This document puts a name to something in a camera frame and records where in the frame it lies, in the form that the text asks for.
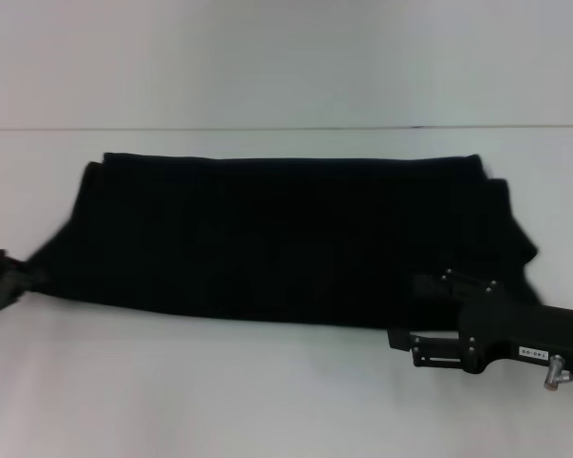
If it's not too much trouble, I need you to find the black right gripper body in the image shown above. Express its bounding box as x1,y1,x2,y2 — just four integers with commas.
457,284,573,377

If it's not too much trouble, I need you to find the black shirt with FREE print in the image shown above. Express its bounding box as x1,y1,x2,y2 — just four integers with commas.
26,151,551,330

